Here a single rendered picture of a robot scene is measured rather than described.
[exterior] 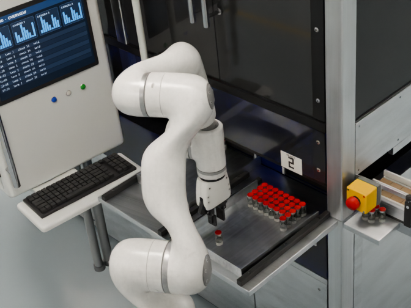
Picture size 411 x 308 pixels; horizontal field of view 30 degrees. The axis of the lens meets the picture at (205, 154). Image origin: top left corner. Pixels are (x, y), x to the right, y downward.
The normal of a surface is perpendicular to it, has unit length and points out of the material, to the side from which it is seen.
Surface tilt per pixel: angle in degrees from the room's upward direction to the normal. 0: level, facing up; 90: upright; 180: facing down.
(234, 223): 0
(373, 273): 90
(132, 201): 0
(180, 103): 66
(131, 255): 26
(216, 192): 91
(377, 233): 0
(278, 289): 90
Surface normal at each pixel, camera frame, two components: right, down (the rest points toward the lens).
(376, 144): 0.69, 0.35
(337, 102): -0.71, 0.45
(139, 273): -0.25, 0.14
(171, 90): -0.25, -0.11
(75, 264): -0.10, -0.82
